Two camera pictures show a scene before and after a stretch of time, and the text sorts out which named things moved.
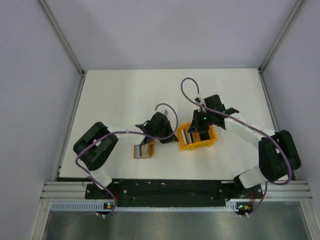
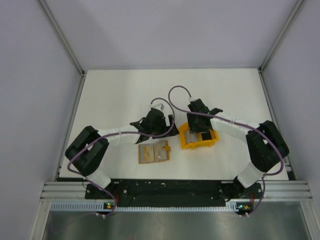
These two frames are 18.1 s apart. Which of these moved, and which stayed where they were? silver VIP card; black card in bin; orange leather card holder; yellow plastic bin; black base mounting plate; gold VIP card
Moved: orange leather card holder; gold VIP card; silver VIP card
Stayed: black base mounting plate; black card in bin; yellow plastic bin
